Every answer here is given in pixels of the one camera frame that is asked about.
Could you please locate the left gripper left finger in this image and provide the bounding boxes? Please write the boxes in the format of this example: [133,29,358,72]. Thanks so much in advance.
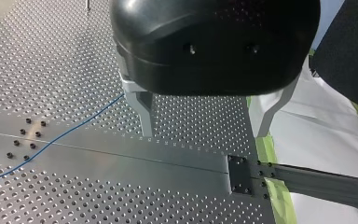
[117,52,155,138]

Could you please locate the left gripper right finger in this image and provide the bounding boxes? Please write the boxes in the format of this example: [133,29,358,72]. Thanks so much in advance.
[248,76,302,139]

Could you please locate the black panel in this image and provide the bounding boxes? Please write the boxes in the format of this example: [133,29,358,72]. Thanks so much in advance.
[309,0,358,125]

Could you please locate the blue cable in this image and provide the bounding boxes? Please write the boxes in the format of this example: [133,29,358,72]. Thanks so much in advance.
[0,92,126,186]

